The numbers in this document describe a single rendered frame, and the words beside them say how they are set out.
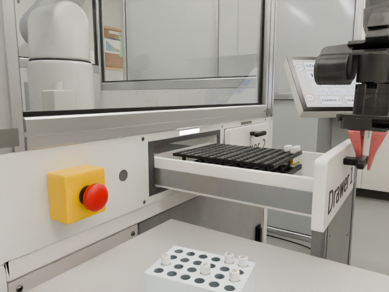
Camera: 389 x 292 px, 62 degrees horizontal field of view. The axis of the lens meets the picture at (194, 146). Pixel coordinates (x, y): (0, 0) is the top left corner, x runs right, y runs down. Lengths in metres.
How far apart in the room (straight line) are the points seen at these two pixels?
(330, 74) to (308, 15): 1.77
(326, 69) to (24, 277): 0.60
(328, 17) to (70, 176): 2.10
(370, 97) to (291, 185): 0.21
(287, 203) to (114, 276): 0.29
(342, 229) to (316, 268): 1.18
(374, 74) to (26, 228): 0.59
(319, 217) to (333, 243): 1.22
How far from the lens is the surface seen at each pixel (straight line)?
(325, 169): 0.50
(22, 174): 0.50
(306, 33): 2.39
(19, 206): 0.50
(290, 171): 0.68
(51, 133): 0.52
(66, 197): 0.49
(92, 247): 0.62
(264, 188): 0.55
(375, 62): 0.63
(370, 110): 0.63
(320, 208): 0.52
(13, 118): 0.49
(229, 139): 0.90
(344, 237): 1.75
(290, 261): 0.57
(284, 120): 2.40
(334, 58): 0.66
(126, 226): 0.65
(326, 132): 1.59
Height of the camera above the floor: 1.02
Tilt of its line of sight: 9 degrees down
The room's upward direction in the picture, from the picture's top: straight up
